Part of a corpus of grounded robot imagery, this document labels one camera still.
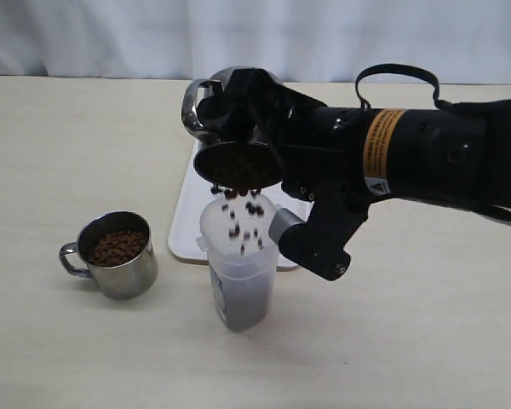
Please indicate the white plastic tray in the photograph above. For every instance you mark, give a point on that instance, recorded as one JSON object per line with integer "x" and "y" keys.
{"x": 194, "y": 196}

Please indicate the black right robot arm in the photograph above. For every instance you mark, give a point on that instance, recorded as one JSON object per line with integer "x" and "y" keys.
{"x": 454, "y": 155}

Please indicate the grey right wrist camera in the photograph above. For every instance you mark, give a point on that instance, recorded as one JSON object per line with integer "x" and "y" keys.
{"x": 283, "y": 219}

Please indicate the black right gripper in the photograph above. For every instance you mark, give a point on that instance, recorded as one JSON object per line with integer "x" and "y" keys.
{"x": 316, "y": 150}

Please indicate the white backdrop curtain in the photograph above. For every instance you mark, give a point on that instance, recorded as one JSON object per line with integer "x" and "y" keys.
{"x": 463, "y": 42}

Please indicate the steel mug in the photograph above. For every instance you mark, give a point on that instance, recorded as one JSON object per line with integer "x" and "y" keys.
{"x": 126, "y": 281}
{"x": 237, "y": 166}

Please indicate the clear plastic tall container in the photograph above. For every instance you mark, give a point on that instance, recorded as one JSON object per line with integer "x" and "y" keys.
{"x": 242, "y": 258}

